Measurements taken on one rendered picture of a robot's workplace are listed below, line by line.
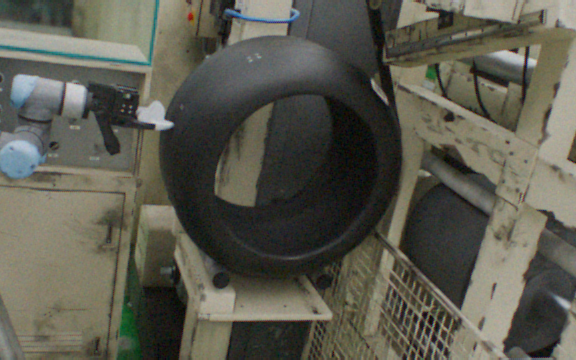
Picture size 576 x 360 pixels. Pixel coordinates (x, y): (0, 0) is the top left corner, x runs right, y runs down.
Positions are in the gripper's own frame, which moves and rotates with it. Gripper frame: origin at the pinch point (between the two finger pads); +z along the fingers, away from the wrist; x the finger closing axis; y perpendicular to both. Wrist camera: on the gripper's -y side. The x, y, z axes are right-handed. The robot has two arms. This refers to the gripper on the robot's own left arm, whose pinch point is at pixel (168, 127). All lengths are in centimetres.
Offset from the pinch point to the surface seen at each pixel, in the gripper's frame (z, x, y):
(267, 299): 36, -2, -42
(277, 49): 19.4, -5.5, 24.2
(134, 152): 4, 63, -27
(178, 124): 1.3, -3.9, 2.1
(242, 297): 30, -1, -42
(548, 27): 58, -44, 45
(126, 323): 26, 112, -123
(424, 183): 105, 46, -16
